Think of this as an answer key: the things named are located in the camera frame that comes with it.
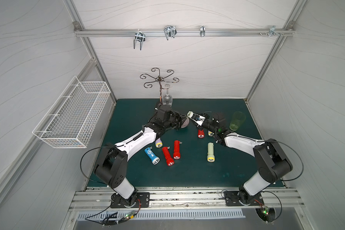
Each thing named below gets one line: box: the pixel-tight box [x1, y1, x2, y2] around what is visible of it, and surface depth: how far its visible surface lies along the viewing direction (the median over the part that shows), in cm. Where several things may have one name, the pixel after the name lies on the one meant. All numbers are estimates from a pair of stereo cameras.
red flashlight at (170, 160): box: [161, 146, 175, 167], surface depth 88 cm
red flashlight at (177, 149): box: [172, 139, 183, 160], surface depth 90 cm
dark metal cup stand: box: [139, 67, 180, 105], surface depth 92 cm
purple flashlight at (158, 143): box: [155, 137, 163, 149], surface depth 94 cm
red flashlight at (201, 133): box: [197, 129, 205, 139], surface depth 98 cm
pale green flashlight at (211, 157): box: [207, 141, 216, 163], surface depth 90 cm
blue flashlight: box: [144, 146, 161, 165], surface depth 88 cm
